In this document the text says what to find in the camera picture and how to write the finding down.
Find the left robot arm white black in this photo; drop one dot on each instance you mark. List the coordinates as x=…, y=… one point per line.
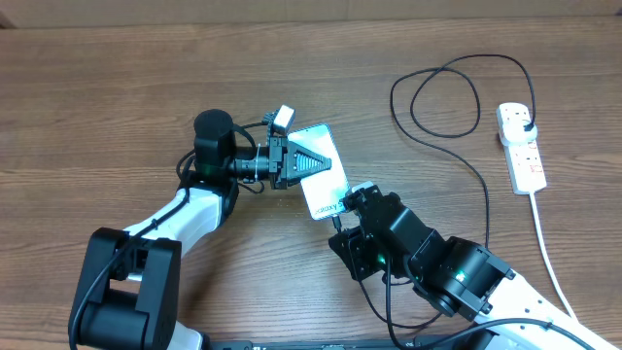
x=128, y=292

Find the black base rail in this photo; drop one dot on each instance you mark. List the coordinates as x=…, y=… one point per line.
x=368, y=344

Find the white power strip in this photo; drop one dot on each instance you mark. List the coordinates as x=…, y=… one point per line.
x=523, y=162

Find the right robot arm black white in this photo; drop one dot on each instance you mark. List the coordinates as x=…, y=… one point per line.
x=456, y=277

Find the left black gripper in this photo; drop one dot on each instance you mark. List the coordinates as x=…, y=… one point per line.
x=280, y=179

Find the Galaxy smartphone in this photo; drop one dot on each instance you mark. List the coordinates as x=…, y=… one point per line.
x=323, y=190

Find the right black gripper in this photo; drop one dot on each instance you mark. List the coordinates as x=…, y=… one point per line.
x=358, y=253

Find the white charger adapter plug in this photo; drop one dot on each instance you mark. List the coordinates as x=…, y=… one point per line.
x=517, y=133

